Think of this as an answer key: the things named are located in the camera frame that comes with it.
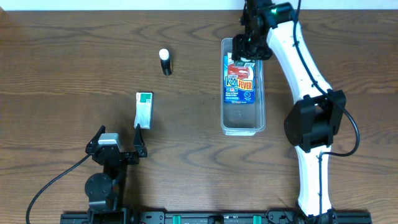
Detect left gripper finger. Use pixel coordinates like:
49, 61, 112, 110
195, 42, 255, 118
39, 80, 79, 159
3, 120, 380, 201
88, 125, 106, 146
133, 124, 146, 151

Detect red medicine box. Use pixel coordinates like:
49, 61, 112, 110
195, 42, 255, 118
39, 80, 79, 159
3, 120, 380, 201
227, 60, 255, 80

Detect blue Kool Fever box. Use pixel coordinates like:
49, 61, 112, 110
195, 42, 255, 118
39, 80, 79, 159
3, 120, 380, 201
223, 52, 256, 104

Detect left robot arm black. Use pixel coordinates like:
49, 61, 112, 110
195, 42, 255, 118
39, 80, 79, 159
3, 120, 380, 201
85, 125, 147, 224

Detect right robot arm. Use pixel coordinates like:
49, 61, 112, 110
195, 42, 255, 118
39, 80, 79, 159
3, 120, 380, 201
231, 1, 347, 220

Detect clear plastic container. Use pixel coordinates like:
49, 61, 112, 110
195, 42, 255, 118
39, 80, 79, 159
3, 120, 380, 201
221, 38, 266, 136

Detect green white medicine box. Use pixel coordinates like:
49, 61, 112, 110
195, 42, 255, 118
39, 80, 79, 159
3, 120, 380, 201
134, 92, 153, 129

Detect dark bottle white cap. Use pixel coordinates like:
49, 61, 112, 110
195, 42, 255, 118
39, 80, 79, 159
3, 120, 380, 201
159, 49, 173, 76

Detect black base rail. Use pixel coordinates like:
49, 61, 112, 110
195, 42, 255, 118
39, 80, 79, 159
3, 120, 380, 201
60, 209, 373, 224

